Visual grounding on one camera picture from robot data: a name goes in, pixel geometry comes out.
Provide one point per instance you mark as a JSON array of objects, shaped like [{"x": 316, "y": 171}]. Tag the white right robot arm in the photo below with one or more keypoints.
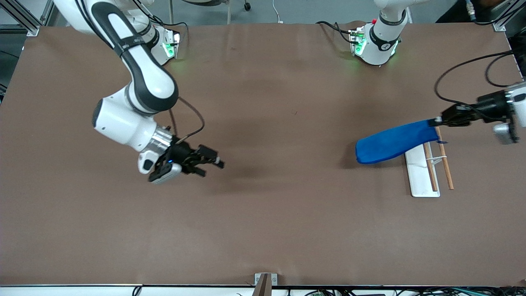
[{"x": 146, "y": 78}]

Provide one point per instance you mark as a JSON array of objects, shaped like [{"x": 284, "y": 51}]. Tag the wooden rack rod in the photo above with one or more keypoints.
[
  {"x": 432, "y": 172},
  {"x": 447, "y": 168}
]

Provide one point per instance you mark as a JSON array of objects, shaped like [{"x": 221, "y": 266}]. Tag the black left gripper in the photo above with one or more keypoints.
[{"x": 489, "y": 105}]

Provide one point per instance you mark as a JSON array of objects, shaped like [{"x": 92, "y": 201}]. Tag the white rack base plate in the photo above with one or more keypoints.
[{"x": 417, "y": 176}]

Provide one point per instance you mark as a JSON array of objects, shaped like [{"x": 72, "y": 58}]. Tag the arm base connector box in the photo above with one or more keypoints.
[
  {"x": 357, "y": 40},
  {"x": 170, "y": 44}
]

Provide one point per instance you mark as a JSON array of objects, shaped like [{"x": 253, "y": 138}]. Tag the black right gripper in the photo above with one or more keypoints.
[{"x": 181, "y": 152}]

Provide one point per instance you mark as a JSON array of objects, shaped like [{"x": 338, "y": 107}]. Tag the chair base with caster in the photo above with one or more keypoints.
[{"x": 228, "y": 10}]

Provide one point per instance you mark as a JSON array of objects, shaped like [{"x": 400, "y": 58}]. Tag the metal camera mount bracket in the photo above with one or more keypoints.
[{"x": 265, "y": 283}]

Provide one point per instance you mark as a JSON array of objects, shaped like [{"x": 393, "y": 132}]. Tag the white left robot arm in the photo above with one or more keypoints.
[{"x": 380, "y": 45}]

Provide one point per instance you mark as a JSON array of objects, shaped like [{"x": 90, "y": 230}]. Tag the blue microfibre towel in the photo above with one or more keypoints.
[{"x": 390, "y": 144}]

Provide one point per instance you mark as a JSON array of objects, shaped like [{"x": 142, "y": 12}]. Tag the aluminium frame profile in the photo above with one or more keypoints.
[
  {"x": 503, "y": 20},
  {"x": 22, "y": 18}
]

